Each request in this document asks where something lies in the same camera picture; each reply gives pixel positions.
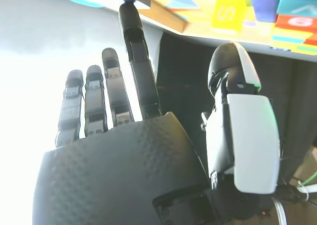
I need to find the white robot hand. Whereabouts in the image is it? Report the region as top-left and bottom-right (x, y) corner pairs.
(32, 3), (283, 225)

